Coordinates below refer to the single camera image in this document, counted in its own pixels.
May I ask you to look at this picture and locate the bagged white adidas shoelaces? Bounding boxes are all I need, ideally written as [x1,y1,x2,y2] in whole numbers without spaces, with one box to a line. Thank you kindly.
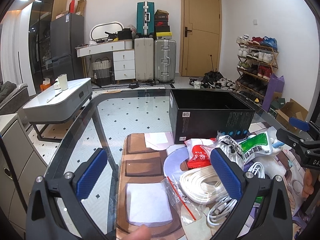
[216,133,245,170]

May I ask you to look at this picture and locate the grey sofa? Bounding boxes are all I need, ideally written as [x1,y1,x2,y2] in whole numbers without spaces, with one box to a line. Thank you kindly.
[0,81,29,115]

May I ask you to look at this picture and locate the red balloon packet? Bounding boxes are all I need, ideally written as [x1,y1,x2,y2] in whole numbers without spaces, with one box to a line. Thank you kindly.
[184,138,216,169]

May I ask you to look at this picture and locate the large green medicine bag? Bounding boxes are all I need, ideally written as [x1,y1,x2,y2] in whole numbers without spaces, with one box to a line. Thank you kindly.
[239,132,273,164]

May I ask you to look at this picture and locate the woven laundry basket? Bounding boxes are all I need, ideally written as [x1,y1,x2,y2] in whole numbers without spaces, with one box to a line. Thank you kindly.
[92,57,112,86]

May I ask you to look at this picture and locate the grey side cabinet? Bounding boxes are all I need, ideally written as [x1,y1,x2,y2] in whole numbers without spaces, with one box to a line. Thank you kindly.
[1,114,47,235]

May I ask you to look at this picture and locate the beige suitcase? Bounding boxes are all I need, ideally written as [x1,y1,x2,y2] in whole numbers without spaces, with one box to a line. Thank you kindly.
[134,38,154,81]

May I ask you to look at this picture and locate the anime print desk mat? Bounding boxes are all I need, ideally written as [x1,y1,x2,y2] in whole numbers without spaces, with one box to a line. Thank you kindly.
[116,121,312,240]

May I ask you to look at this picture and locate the person's right hand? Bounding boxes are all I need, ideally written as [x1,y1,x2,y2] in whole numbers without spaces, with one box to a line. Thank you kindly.
[302,169,314,198]

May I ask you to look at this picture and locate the silver aluminium suitcase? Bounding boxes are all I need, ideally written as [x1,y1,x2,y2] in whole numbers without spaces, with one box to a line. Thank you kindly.
[154,40,176,83]

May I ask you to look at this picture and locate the white drawer desk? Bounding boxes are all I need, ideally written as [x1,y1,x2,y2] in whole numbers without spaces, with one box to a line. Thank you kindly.
[75,40,136,83]

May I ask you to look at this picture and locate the pile of shoes on floor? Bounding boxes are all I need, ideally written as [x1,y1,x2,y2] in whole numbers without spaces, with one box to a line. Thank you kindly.
[189,71,238,91]

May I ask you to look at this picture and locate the wooden door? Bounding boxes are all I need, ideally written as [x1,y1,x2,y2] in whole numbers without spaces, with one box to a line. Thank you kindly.
[179,0,222,77]

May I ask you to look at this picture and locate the person's left hand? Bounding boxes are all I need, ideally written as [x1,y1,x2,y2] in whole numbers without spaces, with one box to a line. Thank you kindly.
[123,225,151,240]

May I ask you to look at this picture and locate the teal suitcase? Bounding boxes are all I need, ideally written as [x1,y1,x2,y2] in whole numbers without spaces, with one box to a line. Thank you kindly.
[136,2,155,38]

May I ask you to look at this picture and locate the white charging cable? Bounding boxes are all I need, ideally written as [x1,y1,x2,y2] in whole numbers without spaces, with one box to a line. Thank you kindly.
[207,160,266,227]

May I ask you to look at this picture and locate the grey white coffee table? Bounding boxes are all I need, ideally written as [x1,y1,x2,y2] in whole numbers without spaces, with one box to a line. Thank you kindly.
[23,77,92,142]

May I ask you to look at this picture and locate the black cardboard storage box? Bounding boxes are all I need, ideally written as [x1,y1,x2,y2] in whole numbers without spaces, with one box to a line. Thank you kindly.
[169,89,255,144]

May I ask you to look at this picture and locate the white cup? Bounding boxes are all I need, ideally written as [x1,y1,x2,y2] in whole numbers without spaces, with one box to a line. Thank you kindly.
[54,74,68,91]

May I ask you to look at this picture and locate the bagged cream rope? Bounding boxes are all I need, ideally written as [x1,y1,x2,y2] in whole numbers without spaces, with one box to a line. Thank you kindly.
[179,166,228,205]

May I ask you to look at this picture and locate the oval white mirror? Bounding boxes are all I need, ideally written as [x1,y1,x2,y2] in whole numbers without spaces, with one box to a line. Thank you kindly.
[89,21,124,41]

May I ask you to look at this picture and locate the purple yoga mat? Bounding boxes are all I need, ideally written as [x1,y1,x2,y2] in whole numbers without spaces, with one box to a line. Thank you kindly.
[262,74,285,112]

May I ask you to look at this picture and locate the white plush toy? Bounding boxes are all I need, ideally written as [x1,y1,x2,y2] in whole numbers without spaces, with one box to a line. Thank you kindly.
[266,126,284,156]

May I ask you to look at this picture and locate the stack of shoe boxes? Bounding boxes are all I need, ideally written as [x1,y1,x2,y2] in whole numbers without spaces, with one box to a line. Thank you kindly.
[155,9,172,40]

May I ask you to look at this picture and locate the black refrigerator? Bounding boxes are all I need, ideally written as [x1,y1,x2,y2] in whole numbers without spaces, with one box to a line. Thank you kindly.
[50,13,85,80]

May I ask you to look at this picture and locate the open cardboard box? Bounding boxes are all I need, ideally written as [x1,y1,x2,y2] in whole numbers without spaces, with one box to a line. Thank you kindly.
[276,99,308,133]

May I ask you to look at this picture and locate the wooden shoe rack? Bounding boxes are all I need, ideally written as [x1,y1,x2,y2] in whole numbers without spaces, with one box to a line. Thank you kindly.
[236,34,279,102]

